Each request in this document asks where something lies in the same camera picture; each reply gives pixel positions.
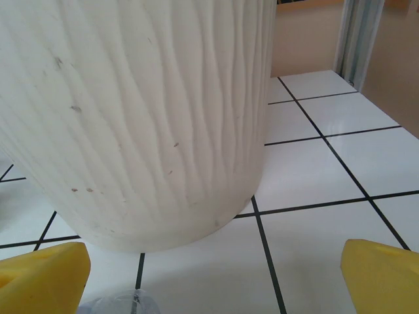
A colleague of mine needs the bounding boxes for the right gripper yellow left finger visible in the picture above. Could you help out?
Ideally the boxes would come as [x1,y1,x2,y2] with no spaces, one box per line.
[0,241,92,314]

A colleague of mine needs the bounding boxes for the white ribbed plastic bin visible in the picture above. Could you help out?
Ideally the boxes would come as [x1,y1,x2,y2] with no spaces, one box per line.
[0,0,278,253]

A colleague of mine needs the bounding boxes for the aluminium frame post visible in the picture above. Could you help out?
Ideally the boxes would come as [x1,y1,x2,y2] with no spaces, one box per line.
[334,0,380,92]

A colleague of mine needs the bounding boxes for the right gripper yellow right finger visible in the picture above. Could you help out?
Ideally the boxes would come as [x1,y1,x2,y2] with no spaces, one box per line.
[340,238,419,314]

